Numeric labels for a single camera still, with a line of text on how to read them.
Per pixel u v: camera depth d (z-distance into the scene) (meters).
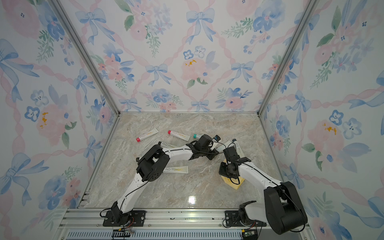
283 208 0.41
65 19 0.72
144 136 1.03
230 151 0.72
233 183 0.73
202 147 0.80
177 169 0.89
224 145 0.82
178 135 1.06
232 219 0.73
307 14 0.71
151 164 0.60
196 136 1.03
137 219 0.74
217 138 0.88
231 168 0.65
